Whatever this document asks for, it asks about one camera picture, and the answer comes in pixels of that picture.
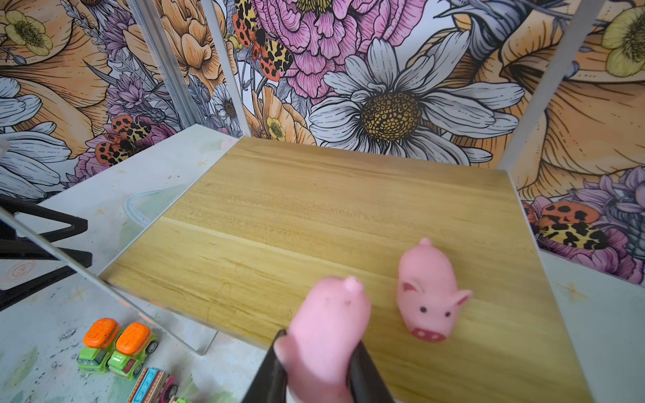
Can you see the orange green toy truck right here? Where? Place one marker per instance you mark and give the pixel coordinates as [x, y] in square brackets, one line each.
[132, 348]

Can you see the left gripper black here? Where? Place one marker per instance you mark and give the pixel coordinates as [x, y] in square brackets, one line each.
[23, 250]

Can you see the orange green toy truck left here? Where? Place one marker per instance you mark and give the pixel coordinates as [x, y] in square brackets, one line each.
[99, 345]

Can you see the two-tier bamboo shelf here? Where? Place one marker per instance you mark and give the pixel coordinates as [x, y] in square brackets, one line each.
[95, 125]

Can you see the pink toy pig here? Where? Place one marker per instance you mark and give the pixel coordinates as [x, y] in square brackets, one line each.
[321, 339]
[428, 296]

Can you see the blue pink toy bus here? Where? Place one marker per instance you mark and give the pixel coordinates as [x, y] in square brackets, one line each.
[154, 386]

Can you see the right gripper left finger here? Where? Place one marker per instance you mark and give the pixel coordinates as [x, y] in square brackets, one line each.
[270, 382]

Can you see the orange green toy truck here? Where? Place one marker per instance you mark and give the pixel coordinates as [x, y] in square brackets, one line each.
[132, 348]
[99, 345]

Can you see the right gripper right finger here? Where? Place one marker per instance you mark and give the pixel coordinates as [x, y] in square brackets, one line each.
[365, 382]

